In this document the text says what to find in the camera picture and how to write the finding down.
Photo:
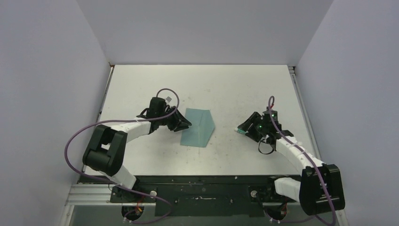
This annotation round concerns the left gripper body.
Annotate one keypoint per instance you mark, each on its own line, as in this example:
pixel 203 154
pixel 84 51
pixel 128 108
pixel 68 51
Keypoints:
pixel 169 121

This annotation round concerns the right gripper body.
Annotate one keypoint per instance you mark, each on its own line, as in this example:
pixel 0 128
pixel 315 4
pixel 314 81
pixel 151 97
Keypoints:
pixel 265 129

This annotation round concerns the green white glue stick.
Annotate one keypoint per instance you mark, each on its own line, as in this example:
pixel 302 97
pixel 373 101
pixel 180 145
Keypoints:
pixel 240 131

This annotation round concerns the teal envelope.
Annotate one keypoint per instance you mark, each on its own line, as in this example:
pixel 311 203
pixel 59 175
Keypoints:
pixel 199 133

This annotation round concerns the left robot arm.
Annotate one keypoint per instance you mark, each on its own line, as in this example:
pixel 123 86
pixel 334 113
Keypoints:
pixel 106 148

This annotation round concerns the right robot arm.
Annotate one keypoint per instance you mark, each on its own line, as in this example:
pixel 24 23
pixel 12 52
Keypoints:
pixel 320 188

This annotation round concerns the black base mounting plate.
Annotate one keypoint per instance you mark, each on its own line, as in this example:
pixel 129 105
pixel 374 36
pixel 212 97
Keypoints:
pixel 201 196

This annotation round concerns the aluminium frame rail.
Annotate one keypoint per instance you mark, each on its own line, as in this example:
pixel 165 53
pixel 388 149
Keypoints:
pixel 92 195

